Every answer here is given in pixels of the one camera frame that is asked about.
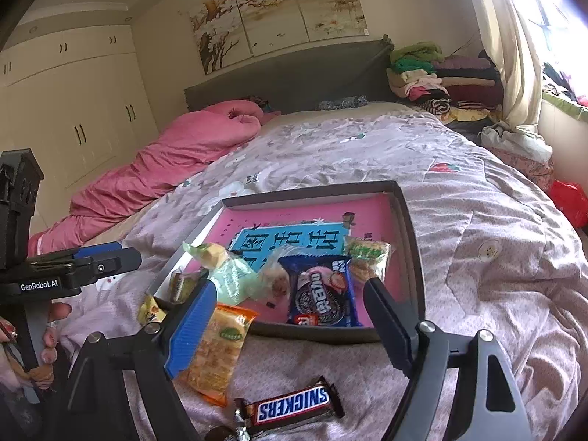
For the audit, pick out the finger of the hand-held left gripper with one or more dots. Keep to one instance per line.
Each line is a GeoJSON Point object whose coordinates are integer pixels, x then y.
{"type": "Point", "coordinates": [115, 264]}
{"type": "Point", "coordinates": [99, 249]}

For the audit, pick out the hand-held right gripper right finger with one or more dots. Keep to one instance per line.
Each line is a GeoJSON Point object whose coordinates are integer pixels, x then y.
{"type": "Point", "coordinates": [390, 330]}

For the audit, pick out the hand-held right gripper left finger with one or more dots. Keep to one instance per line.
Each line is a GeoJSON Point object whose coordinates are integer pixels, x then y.
{"type": "Point", "coordinates": [193, 330]}

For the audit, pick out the orange cracker packet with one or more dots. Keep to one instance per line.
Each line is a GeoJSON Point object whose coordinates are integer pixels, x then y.
{"type": "Point", "coordinates": [220, 353]}

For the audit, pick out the yellow snack packet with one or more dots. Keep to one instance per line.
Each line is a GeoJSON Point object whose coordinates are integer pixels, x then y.
{"type": "Point", "coordinates": [150, 311]}

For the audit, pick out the black green pea snack packet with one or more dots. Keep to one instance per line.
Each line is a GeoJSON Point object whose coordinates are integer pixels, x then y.
{"type": "Point", "coordinates": [183, 285]}

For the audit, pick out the pale green pastry packet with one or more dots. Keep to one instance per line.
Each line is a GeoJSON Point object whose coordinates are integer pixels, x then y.
{"type": "Point", "coordinates": [234, 275]}

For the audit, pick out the blue cookie packet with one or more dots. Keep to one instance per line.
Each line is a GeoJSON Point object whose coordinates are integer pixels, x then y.
{"type": "Point", "coordinates": [321, 294]}

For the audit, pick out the clear cracker packet green label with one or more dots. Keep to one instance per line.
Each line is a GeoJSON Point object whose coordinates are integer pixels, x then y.
{"type": "Point", "coordinates": [367, 252]}

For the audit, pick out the dark cardboard box tray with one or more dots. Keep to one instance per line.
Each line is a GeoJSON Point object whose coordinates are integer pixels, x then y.
{"type": "Point", "coordinates": [409, 248]}

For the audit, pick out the clear round pastry packet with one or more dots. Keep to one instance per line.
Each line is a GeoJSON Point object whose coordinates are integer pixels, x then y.
{"type": "Point", "coordinates": [275, 285]}

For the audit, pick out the foil chocolate candy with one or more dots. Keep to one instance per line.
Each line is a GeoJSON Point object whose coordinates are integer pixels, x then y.
{"type": "Point", "coordinates": [220, 435]}

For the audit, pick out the brown chocolate bar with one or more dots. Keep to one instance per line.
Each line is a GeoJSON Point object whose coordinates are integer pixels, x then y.
{"type": "Point", "coordinates": [294, 406]}

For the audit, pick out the person's left hand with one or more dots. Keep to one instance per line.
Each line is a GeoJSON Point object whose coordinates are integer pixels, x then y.
{"type": "Point", "coordinates": [54, 312]}

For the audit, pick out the pink quilt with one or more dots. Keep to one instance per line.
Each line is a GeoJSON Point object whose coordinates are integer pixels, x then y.
{"type": "Point", "coordinates": [161, 161]}

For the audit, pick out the pale floral blanket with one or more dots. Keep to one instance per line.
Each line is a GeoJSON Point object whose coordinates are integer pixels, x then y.
{"type": "Point", "coordinates": [482, 262]}

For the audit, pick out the pink book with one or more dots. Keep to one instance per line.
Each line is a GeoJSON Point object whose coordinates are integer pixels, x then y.
{"type": "Point", "coordinates": [367, 211]}

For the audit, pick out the cream wardrobe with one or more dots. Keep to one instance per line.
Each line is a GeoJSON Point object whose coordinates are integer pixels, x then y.
{"type": "Point", "coordinates": [92, 101]}

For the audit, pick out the pink floral cloth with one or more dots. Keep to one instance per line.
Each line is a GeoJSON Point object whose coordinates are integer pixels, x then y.
{"type": "Point", "coordinates": [528, 172]}

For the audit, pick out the red plastic bag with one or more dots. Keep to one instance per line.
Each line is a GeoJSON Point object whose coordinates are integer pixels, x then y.
{"type": "Point", "coordinates": [569, 202]}

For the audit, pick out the white cloth bundle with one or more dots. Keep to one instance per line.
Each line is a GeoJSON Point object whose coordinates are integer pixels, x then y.
{"type": "Point", "coordinates": [514, 140]}

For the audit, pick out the beige bed sheet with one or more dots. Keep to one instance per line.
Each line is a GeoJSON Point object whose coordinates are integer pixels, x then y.
{"type": "Point", "coordinates": [298, 117]}

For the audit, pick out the dark patterned cloth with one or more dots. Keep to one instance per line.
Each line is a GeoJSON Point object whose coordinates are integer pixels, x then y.
{"type": "Point", "coordinates": [342, 102]}

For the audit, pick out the pile of folded clothes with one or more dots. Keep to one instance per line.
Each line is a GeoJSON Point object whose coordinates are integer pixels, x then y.
{"type": "Point", "coordinates": [459, 82]}

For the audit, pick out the dark grey bed headboard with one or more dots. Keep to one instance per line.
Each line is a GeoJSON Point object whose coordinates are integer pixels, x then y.
{"type": "Point", "coordinates": [298, 73]}

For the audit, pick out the green sill cloth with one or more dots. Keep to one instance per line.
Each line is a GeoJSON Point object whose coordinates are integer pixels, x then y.
{"type": "Point", "coordinates": [567, 110]}

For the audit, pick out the cream curtain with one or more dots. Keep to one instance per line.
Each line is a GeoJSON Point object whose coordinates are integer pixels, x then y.
{"type": "Point", "coordinates": [505, 55]}

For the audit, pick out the colourful cloth heap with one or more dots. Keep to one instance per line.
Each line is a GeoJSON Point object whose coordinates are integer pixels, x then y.
{"type": "Point", "coordinates": [562, 82]}

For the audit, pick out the window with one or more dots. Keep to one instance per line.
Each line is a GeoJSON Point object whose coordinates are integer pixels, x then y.
{"type": "Point", "coordinates": [565, 18]}

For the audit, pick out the wall poster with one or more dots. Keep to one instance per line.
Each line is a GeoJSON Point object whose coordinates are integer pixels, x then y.
{"type": "Point", "coordinates": [275, 14]}

